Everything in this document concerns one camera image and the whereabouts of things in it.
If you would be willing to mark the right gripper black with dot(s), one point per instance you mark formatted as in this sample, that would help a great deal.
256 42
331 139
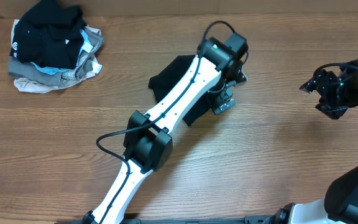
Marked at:
319 83

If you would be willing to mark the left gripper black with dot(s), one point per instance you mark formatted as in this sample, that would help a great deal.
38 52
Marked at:
214 98

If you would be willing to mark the dark green t-shirt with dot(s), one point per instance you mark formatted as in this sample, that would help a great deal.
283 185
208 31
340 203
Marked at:
172 81

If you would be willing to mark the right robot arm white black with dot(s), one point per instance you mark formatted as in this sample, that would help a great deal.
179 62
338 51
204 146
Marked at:
340 203

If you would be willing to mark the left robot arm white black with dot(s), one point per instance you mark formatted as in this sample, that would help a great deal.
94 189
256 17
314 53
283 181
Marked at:
148 137

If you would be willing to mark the light blue garment in pile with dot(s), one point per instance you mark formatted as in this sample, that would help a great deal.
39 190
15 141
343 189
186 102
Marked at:
86 47

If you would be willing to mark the black garment on pile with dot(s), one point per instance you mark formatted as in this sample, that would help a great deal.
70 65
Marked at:
49 35

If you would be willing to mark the beige garment in pile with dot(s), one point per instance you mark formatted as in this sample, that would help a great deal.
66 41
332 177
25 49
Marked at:
33 85

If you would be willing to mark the grey garment in pile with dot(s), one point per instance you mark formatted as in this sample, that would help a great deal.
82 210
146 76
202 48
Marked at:
73 71

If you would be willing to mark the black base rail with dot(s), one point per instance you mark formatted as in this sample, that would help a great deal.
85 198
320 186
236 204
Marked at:
258 219

